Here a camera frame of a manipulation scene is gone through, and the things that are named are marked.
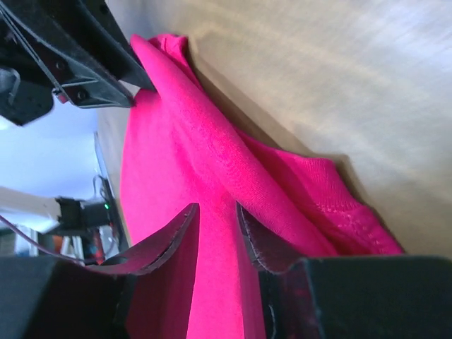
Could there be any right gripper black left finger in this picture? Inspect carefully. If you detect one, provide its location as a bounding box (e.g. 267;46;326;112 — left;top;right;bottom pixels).
1;203;200;338

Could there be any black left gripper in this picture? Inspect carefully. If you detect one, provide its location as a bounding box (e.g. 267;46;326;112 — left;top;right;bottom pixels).
1;0;154;126

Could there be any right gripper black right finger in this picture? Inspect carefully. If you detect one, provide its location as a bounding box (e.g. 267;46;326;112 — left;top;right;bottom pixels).
237;206;451;338

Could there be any bright pink t shirt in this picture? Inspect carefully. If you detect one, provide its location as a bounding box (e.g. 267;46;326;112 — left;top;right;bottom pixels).
120;34;403;338

